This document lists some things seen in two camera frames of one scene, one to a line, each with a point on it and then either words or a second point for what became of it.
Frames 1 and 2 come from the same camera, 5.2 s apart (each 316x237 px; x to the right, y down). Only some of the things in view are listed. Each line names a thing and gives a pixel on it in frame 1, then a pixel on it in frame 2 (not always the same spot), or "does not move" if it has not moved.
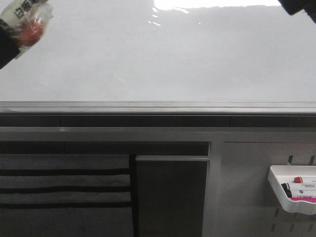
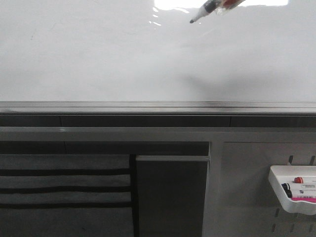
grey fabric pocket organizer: (68, 195) does not move
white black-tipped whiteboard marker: (28, 20) to (213, 5)
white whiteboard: (168, 51) does not move
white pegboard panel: (248, 206) does not move
